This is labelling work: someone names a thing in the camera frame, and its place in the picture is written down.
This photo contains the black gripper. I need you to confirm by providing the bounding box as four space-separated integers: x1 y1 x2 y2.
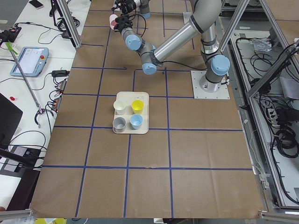
111 0 135 14
114 14 133 34

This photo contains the pink plastic cup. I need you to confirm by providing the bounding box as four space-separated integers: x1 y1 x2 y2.
109 14 118 30

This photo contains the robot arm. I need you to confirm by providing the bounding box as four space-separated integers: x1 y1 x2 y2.
111 0 150 19
112 0 230 92

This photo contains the cream plastic cup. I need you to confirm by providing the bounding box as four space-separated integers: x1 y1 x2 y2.
113 100 127 115

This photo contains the yellow plastic cup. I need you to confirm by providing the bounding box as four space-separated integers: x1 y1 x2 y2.
131 100 144 114

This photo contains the light blue plastic cup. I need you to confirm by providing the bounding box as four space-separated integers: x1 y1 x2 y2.
130 114 143 130

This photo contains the grey plastic cup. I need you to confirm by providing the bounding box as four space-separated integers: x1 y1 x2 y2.
113 117 126 133

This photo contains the cream rabbit tray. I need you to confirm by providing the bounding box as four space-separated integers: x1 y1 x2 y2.
114 91 149 134

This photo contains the smartphone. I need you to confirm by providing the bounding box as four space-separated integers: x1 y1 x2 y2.
29 0 44 9

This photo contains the left teach pendant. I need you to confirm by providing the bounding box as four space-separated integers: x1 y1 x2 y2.
18 47 49 77

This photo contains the green plastic grabber tool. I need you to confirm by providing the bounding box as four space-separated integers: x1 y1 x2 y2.
5 42 19 55

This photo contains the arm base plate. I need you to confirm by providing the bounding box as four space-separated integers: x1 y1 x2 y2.
191 70 230 100

